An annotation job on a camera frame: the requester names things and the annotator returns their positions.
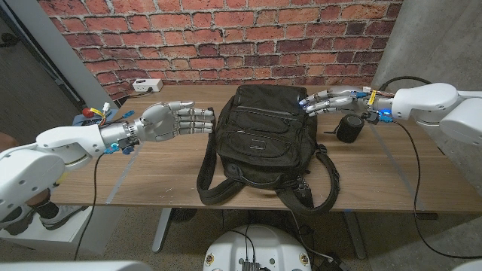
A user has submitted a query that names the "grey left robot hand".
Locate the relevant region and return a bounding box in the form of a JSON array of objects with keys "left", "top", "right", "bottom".
[{"left": 136, "top": 100, "right": 215, "bottom": 143}]

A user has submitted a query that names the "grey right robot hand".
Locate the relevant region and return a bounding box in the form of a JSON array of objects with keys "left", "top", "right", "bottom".
[{"left": 299, "top": 85, "right": 368, "bottom": 117}]

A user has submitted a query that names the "black backpack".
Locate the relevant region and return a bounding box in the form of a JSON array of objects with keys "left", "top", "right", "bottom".
[{"left": 195, "top": 84, "right": 340, "bottom": 216}]

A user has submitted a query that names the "white power strip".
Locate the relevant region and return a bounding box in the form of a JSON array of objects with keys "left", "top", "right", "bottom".
[{"left": 132, "top": 78, "right": 164, "bottom": 93}]

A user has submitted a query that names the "blue round stool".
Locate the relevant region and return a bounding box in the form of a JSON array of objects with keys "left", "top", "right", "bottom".
[{"left": 72, "top": 108, "right": 118, "bottom": 127}]

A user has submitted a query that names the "black ribbed round object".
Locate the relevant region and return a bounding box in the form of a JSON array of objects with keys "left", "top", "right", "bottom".
[{"left": 171, "top": 208, "right": 199, "bottom": 224}]

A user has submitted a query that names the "grey table leg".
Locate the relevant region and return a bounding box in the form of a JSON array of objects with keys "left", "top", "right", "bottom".
[
  {"left": 151, "top": 207, "right": 173, "bottom": 253},
  {"left": 344, "top": 211, "right": 367, "bottom": 260}
]

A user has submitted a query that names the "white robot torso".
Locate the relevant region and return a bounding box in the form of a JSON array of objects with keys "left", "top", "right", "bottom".
[{"left": 203, "top": 224, "right": 313, "bottom": 271}]

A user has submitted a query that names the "person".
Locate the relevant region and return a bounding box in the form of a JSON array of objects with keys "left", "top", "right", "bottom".
[{"left": 0, "top": 131, "right": 90, "bottom": 236}]

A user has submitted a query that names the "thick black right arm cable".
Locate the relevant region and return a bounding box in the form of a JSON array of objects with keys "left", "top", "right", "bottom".
[{"left": 378, "top": 75, "right": 434, "bottom": 93}]

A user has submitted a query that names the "brick wall backdrop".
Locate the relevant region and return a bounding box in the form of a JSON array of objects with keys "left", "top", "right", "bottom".
[{"left": 37, "top": 0, "right": 404, "bottom": 102}]

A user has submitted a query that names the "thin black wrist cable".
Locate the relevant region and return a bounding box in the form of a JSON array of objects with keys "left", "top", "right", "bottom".
[{"left": 73, "top": 152, "right": 106, "bottom": 261}]

